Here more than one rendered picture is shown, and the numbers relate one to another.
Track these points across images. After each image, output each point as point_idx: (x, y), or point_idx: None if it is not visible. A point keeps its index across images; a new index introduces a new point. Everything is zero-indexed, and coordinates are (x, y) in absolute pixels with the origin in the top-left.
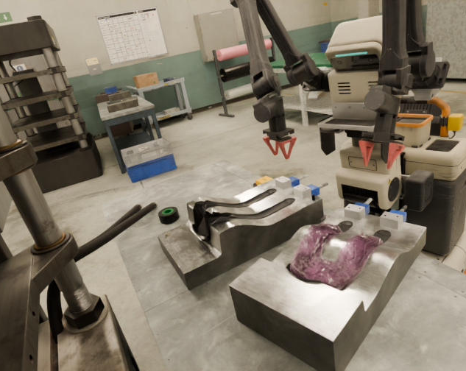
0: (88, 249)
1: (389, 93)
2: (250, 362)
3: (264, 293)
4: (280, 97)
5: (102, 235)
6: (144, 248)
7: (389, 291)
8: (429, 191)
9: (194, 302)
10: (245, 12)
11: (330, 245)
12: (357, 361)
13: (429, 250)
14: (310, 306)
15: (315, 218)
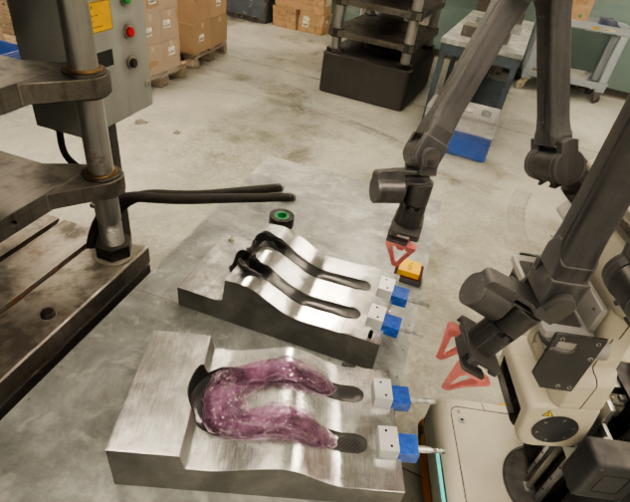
0: (153, 198)
1: (510, 299)
2: (109, 401)
3: (152, 365)
4: (427, 184)
5: (178, 194)
6: (220, 234)
7: (256, 487)
8: (615, 486)
9: (165, 318)
10: (479, 30)
11: (275, 391)
12: (149, 493)
13: None
14: (148, 411)
15: (358, 357)
